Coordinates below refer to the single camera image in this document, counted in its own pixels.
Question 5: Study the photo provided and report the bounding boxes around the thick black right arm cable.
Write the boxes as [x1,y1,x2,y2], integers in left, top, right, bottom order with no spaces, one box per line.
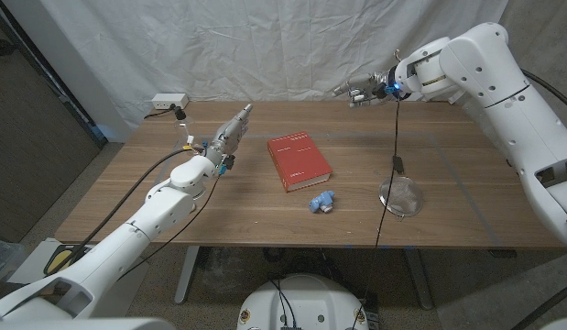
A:
[511,68,567,330]

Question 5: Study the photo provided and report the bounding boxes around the white floor board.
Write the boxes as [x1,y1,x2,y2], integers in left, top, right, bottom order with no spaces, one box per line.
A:
[7,236,110,283]

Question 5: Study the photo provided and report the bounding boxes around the grey metal table leg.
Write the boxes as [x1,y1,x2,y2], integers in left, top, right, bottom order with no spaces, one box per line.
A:
[174,246,201,305]
[404,249,434,312]

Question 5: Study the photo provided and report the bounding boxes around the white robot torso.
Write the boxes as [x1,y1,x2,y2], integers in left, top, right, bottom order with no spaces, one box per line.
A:
[235,273,370,330]

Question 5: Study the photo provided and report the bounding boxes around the white power strip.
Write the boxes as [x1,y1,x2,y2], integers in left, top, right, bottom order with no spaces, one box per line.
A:
[151,93,191,110]

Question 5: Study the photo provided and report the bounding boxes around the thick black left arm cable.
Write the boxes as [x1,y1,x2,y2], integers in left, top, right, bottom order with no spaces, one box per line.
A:
[47,146,206,276]

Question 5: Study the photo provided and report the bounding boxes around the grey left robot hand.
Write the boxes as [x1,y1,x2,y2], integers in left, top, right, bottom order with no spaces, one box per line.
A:
[204,103,255,173]

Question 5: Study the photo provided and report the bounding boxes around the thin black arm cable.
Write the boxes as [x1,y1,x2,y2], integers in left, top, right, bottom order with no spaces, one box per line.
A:
[117,173,223,281]
[351,97,401,330]

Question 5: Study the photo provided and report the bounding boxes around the white backdrop sheet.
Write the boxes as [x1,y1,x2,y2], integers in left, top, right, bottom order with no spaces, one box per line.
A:
[38,0,511,134]

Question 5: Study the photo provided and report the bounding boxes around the black power strip cord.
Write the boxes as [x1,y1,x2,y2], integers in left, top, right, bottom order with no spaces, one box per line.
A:
[144,107,177,120]

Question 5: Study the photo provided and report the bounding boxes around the metal mesh sieve black handle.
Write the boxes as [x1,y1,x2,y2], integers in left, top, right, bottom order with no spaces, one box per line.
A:
[377,154,424,219]

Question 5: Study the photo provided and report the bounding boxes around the clear plastic bin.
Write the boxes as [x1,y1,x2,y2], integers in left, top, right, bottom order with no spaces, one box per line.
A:
[0,237,27,281]

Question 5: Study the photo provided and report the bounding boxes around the thick red book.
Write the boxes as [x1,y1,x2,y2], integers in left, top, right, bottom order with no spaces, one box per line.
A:
[266,131,333,193]

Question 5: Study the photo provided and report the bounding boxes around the black and yellow foot pedal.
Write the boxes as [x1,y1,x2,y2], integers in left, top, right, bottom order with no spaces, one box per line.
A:
[43,244,101,276]

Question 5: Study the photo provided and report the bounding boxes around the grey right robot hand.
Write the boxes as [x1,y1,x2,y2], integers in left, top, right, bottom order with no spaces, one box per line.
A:
[332,71,401,109]

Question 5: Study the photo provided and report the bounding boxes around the blue toy elephant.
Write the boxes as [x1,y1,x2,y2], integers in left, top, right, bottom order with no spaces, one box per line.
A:
[308,190,336,215]

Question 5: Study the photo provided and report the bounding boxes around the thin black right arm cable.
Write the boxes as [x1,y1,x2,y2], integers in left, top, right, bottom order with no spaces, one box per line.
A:
[351,97,401,330]

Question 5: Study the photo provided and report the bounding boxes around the clear plastic bottle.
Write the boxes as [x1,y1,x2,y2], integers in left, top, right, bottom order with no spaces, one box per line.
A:
[174,116,195,152]

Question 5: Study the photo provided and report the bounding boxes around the thin cables on torso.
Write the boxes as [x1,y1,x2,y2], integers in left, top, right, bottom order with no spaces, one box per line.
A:
[268,278,299,330]

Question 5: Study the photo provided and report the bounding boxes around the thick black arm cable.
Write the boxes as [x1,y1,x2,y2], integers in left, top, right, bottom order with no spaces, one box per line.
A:
[511,68,567,330]
[47,146,206,276]

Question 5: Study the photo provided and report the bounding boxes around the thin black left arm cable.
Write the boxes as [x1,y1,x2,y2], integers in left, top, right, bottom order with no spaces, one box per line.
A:
[117,173,223,281]

